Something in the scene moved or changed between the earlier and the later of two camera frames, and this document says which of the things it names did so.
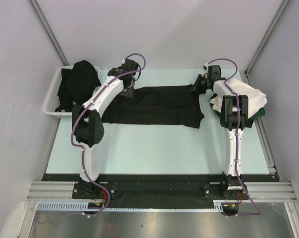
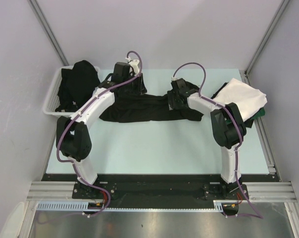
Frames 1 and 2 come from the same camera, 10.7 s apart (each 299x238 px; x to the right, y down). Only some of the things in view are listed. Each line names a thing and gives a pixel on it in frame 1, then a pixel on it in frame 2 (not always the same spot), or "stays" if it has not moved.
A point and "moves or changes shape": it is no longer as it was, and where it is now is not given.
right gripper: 196,88 to 172,104
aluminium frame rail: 53,191 stays
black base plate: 159,188 stays
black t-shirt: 174,104 moves or changes shape
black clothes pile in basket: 77,85 stays
